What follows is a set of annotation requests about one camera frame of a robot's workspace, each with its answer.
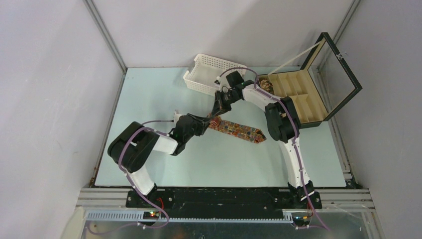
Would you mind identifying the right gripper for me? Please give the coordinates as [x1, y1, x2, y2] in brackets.
[211, 90, 240, 118]

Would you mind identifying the white perforated plastic basket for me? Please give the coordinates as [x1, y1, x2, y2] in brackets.
[183, 53, 246, 96]

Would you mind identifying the colourful patterned tie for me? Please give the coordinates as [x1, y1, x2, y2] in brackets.
[209, 116, 267, 144]

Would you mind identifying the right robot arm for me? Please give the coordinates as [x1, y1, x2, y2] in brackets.
[211, 70, 314, 208]

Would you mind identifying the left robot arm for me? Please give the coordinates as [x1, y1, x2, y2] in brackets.
[107, 111, 211, 208]

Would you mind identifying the rolled tie far compartment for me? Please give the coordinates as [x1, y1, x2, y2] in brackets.
[259, 78, 274, 95]

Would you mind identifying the black compartment tie box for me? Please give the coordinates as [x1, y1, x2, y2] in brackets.
[259, 32, 362, 128]

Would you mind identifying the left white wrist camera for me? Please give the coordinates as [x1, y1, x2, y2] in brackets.
[173, 110, 184, 124]

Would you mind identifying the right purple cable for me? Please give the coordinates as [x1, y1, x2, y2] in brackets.
[215, 67, 330, 231]

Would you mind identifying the purple cable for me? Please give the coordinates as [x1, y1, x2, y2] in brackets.
[215, 67, 330, 231]
[86, 120, 175, 236]

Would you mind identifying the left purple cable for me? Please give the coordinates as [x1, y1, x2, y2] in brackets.
[86, 120, 175, 236]

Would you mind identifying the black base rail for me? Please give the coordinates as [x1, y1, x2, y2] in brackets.
[125, 187, 322, 220]

